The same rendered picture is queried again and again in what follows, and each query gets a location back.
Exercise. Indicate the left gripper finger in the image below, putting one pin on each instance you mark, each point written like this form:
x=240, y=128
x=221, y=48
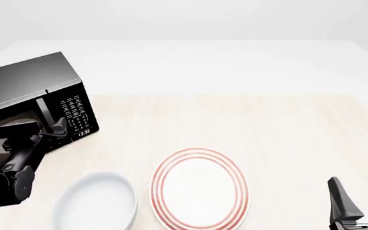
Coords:
x=59, y=125

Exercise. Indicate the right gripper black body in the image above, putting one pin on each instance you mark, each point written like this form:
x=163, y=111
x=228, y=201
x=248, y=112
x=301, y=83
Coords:
x=363, y=226

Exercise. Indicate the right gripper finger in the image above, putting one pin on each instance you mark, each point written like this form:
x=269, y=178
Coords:
x=342, y=206

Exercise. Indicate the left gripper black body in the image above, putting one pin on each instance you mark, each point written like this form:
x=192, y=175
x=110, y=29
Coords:
x=53, y=139

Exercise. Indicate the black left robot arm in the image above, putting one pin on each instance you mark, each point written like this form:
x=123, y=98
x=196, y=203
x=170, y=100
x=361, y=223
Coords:
x=20, y=158

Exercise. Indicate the black microwave oven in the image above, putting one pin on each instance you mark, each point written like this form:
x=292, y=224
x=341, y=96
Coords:
x=18, y=79

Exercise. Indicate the white bowl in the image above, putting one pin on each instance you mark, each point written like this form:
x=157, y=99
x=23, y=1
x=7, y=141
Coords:
x=97, y=203

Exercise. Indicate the white plate with red rings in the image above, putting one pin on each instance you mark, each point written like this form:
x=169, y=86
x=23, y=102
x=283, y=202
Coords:
x=200, y=191

